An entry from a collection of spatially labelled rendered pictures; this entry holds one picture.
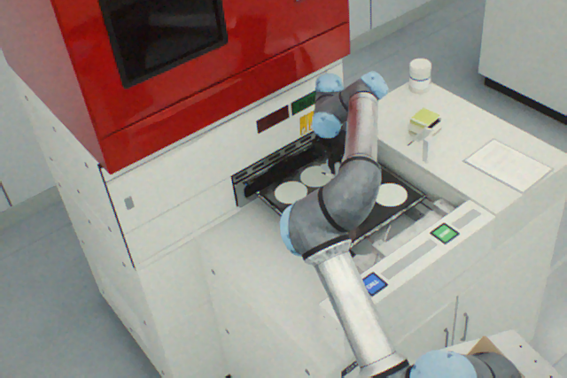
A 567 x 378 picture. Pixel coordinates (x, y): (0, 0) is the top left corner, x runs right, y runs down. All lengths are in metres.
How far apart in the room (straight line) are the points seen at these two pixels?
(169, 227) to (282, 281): 0.37
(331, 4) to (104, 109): 0.70
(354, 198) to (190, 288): 0.93
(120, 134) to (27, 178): 1.90
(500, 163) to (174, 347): 1.21
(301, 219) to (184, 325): 0.94
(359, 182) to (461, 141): 0.76
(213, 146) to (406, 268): 0.64
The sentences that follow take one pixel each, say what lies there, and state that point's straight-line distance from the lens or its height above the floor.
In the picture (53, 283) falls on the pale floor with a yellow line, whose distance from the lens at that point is 3.33.
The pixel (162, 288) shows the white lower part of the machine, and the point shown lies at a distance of 2.19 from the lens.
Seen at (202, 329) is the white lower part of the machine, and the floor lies 0.41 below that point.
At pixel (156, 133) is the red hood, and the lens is 1.78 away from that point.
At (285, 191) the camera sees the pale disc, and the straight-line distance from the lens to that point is 2.11.
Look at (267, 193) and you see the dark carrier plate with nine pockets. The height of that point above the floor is 0.90.
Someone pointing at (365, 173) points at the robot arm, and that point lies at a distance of 1.49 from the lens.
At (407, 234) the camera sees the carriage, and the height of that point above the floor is 0.88.
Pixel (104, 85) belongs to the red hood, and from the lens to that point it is 1.65.
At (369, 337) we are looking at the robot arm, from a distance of 1.51.
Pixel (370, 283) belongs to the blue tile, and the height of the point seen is 0.96.
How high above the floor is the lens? 2.32
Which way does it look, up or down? 40 degrees down
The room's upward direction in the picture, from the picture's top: 7 degrees counter-clockwise
